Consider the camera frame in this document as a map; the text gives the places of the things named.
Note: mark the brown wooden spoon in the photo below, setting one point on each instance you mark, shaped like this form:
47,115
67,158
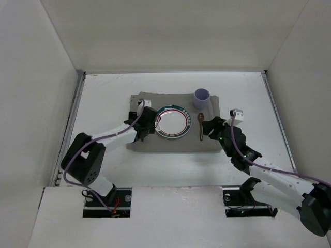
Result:
200,118

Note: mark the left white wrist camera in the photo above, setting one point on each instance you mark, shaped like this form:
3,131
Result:
144,102

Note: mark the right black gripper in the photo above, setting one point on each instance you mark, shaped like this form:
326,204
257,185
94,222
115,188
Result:
214,126

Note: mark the aluminium table rail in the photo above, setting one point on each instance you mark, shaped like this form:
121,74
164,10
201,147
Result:
56,169
272,100

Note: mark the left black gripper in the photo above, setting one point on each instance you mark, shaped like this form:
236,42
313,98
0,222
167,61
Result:
151,120

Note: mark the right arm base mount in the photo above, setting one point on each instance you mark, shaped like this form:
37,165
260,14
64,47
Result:
239,202

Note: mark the white plate green rim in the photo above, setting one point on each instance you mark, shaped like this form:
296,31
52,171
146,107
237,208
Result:
173,122

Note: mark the left aluminium table rail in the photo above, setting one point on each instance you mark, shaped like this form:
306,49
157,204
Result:
56,169

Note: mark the grey cloth placemat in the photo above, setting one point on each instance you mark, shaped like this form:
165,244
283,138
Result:
190,142

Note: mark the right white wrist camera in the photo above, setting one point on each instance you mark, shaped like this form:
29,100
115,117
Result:
236,116

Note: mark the right aluminium table rail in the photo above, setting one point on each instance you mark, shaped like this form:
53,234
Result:
272,100

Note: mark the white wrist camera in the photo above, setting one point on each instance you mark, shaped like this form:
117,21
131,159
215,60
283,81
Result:
236,116
144,102

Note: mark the lavender plastic cup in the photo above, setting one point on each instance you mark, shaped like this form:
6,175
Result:
201,99

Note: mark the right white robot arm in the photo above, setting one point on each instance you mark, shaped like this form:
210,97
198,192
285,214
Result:
302,196

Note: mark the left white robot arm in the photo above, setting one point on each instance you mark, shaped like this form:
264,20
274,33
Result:
84,157

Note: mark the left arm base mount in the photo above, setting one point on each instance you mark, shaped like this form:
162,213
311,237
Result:
118,204

